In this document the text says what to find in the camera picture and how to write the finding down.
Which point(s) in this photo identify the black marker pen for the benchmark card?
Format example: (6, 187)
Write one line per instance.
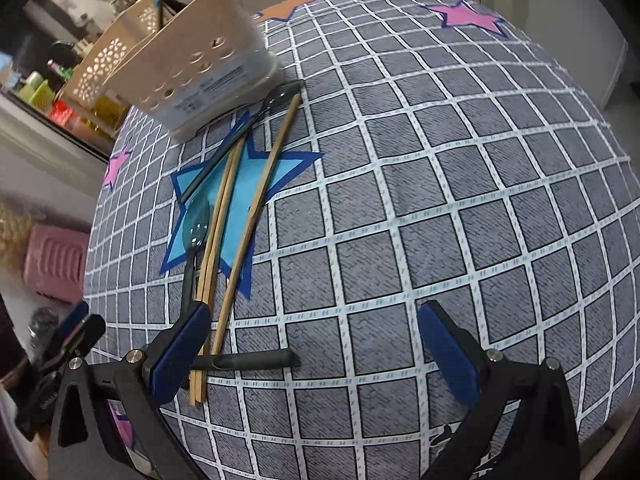
(247, 361)

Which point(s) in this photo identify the pink star sticker right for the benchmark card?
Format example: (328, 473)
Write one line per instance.
(461, 14)

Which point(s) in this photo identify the orange star sticker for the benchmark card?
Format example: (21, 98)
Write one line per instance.
(280, 12)

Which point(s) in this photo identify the blue star sticker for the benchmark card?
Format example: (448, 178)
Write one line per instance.
(290, 164)

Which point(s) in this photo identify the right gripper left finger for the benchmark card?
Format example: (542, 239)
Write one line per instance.
(173, 351)

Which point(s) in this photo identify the beige plastic basket rack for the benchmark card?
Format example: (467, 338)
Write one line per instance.
(133, 26)

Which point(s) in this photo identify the pink star sticker left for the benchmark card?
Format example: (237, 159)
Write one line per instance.
(114, 165)

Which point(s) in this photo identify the clear plastic spoon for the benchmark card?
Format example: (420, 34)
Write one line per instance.
(194, 233)

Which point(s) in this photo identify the beige utensil holder caddy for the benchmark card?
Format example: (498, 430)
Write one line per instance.
(209, 59)

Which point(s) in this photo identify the grey checked tablecloth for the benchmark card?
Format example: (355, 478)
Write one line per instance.
(459, 167)

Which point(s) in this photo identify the bag of nuts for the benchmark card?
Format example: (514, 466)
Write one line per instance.
(17, 219)

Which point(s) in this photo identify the pink plastic stool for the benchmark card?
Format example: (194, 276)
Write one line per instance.
(55, 262)

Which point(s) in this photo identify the pink star sticker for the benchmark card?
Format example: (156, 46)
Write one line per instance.
(461, 14)
(114, 165)

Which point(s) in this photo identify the wooden chopstick single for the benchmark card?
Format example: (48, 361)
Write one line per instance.
(252, 220)

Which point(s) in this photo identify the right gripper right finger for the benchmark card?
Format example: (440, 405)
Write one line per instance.
(458, 355)

